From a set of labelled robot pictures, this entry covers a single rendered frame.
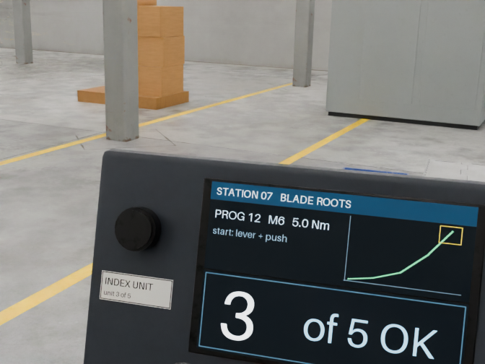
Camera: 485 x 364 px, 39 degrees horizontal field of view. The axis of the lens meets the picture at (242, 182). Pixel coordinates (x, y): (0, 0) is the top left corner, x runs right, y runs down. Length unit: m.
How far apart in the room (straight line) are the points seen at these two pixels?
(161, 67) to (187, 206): 8.06
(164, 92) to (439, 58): 3.30
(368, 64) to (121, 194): 7.71
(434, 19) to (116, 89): 3.59
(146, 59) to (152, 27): 0.41
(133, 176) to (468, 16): 7.51
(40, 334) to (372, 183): 2.62
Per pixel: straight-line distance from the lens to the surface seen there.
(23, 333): 2.99
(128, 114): 6.56
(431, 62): 7.97
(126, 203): 0.45
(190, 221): 0.43
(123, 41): 6.44
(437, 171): 3.84
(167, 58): 8.59
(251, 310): 0.43
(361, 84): 8.17
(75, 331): 2.96
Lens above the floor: 1.35
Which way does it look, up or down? 15 degrees down
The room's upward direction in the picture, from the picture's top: 2 degrees clockwise
